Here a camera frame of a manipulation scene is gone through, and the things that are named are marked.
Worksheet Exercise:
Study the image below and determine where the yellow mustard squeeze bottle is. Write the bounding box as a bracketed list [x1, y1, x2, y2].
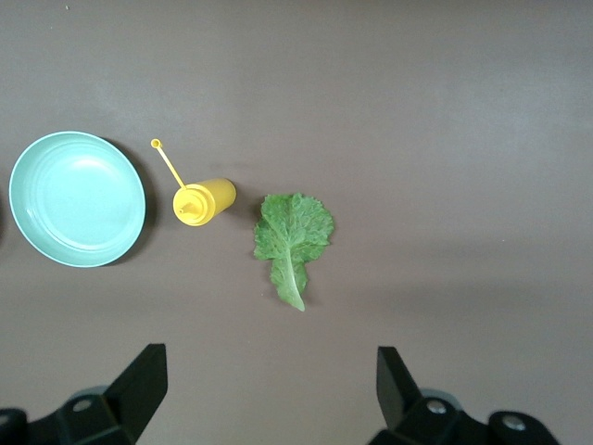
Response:
[150, 137, 237, 227]

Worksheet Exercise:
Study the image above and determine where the green plate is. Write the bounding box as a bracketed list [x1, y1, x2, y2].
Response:
[7, 131, 147, 269]

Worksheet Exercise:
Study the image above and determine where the green lettuce leaf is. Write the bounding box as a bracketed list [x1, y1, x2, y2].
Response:
[253, 192, 335, 312]

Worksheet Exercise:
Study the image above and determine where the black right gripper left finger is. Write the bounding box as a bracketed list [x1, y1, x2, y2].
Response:
[0, 342, 169, 445]

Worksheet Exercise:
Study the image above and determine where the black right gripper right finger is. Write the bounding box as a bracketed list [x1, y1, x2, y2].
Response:
[368, 346, 562, 445]

